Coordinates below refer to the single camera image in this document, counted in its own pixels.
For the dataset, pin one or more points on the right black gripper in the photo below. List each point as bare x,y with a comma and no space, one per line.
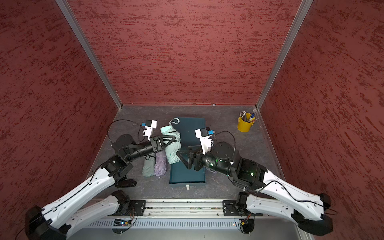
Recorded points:
195,152

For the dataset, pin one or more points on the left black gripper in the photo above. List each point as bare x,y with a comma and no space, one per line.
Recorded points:
159,142

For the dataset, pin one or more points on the sage green umbrella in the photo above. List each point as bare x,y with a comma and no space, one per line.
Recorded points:
172,148
149,166

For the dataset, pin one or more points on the lilac umbrella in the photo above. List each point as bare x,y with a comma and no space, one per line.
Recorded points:
161,164

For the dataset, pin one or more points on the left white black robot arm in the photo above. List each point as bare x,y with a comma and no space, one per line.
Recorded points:
65,216

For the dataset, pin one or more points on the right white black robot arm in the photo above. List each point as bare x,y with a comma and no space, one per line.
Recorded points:
262,191

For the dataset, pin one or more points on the yellow pen cup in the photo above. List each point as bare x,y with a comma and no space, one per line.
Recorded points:
243,126

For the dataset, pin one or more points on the pens in cup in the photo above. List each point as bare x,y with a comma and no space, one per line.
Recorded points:
248,117

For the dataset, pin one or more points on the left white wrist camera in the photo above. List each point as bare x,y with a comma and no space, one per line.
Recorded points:
148,128

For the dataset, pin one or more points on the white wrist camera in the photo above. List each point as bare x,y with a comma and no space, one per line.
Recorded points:
206,137
148,128

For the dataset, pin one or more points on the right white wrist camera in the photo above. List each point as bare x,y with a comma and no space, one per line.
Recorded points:
206,137

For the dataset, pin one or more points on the aluminium front rail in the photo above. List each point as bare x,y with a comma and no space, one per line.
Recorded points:
183,209

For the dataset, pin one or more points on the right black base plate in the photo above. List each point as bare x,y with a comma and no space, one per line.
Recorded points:
230,210

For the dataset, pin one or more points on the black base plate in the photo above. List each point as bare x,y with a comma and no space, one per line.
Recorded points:
136,207
230,210

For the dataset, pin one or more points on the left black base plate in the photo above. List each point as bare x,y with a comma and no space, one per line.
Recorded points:
136,207

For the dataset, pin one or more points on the left aluminium corner post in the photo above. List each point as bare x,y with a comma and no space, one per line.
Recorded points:
79,33

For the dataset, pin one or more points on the aluminium corner post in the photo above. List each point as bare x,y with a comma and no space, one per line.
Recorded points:
291,35
79,33

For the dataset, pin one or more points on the right aluminium corner post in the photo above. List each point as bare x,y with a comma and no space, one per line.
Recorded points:
291,35

